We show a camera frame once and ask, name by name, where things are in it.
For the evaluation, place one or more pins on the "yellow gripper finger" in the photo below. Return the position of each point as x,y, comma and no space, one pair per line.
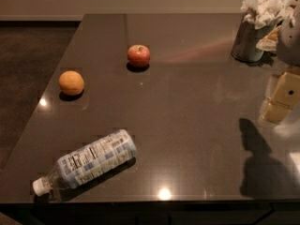
282,94

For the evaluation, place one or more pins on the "orange fruit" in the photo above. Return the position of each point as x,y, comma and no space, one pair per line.
71,83

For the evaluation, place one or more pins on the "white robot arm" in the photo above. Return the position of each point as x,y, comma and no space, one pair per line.
288,47

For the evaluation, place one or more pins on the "red apple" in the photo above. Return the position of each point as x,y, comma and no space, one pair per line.
138,56

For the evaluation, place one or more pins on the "grey metal cup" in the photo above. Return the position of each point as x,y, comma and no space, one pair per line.
244,48

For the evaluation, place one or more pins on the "crumpled white paper napkins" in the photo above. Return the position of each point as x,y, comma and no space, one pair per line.
261,13

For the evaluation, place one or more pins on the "clear plastic water bottle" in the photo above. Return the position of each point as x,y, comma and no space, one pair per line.
88,163

